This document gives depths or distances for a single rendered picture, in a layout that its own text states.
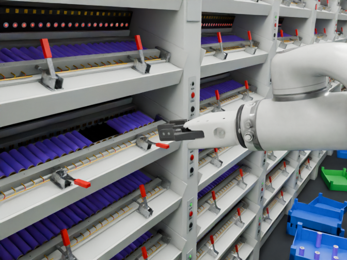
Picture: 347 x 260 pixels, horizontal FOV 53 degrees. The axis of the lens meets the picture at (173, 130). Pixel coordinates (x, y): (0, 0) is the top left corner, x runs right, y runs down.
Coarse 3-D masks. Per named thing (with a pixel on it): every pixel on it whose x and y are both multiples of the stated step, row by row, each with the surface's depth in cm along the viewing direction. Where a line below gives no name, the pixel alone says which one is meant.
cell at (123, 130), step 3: (108, 120) 96; (111, 120) 96; (108, 123) 96; (111, 123) 95; (114, 123) 95; (111, 126) 95; (114, 126) 95; (117, 126) 94; (120, 126) 95; (117, 129) 94; (120, 129) 94; (123, 129) 94; (120, 132) 94; (123, 132) 93
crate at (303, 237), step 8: (296, 232) 144; (304, 232) 146; (312, 232) 145; (296, 240) 147; (304, 240) 147; (312, 240) 146; (328, 240) 143; (336, 240) 141; (344, 240) 140; (296, 248) 131; (312, 248) 142; (320, 248) 142; (328, 248) 142; (344, 248) 141; (296, 256) 130; (304, 256) 129; (312, 256) 137; (320, 256) 137; (328, 256) 137; (344, 256) 137
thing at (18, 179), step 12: (132, 132) 93; (144, 132) 96; (96, 144) 83; (108, 144) 85; (120, 144) 89; (72, 156) 77; (84, 156) 79; (96, 156) 81; (36, 168) 70; (48, 168) 71; (0, 180) 64; (12, 180) 65; (24, 180) 67; (48, 180) 70; (0, 192) 64
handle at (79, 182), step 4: (64, 172) 70; (64, 176) 70; (68, 176) 70; (68, 180) 69; (72, 180) 69; (76, 180) 68; (80, 180) 68; (76, 184) 68; (80, 184) 67; (84, 184) 67; (88, 184) 67
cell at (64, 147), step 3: (51, 138) 81; (54, 138) 81; (57, 138) 82; (54, 141) 81; (57, 141) 80; (60, 141) 81; (57, 144) 80; (60, 144) 80; (63, 144) 80; (60, 147) 80; (63, 147) 79; (66, 147) 79; (63, 150) 79; (66, 150) 79; (69, 150) 79; (72, 150) 79
